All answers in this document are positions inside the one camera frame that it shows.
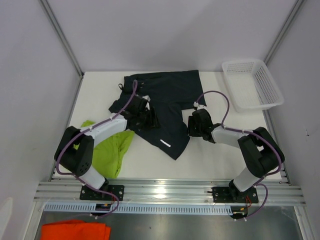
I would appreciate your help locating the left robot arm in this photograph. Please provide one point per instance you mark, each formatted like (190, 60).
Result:
(76, 148)

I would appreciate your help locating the left aluminium corner post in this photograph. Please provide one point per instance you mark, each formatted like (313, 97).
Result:
(61, 36)

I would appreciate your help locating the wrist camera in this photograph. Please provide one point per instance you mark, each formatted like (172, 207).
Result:
(146, 97)
(198, 106)

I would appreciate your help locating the aluminium corner post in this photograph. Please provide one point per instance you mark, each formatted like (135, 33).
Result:
(61, 36)
(288, 23)

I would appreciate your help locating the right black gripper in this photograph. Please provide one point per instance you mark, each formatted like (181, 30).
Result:
(190, 123)

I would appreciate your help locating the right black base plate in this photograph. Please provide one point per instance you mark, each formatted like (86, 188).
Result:
(223, 194)

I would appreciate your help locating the white plastic basket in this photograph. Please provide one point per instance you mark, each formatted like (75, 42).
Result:
(251, 86)

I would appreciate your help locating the orange cloth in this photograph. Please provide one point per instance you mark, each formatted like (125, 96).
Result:
(75, 230)

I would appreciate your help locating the white slotted cable duct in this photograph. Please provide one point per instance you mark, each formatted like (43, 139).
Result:
(220, 210)

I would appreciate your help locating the aluminium mounting rail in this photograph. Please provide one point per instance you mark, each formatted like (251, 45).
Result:
(168, 191)

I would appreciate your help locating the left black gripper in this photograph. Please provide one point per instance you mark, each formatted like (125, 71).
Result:
(153, 122)

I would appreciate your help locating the right aluminium corner post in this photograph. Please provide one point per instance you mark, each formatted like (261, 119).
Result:
(288, 23)

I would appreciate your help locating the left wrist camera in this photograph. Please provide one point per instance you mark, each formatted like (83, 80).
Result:
(146, 97)

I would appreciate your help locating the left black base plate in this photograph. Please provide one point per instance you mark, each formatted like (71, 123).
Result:
(87, 194)

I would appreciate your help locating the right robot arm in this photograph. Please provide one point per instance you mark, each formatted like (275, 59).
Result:
(261, 154)

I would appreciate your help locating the lime green shorts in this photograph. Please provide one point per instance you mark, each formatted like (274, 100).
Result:
(111, 141)

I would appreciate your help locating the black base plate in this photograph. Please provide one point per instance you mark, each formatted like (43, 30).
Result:
(223, 194)
(87, 194)

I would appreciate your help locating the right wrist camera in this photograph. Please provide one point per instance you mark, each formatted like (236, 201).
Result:
(198, 106)

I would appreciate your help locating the dark navy shorts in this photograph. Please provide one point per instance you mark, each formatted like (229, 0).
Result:
(170, 93)

